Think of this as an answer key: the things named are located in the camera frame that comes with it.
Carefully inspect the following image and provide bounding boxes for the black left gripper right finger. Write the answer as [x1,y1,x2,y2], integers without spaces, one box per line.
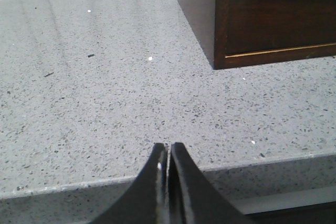
[168,143,252,223]

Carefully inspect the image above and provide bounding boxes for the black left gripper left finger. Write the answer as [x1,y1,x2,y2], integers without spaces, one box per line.
[91,143,168,223]

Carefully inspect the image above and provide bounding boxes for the dark wooden drawer cabinet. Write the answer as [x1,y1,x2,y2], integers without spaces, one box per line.
[178,0,335,69]

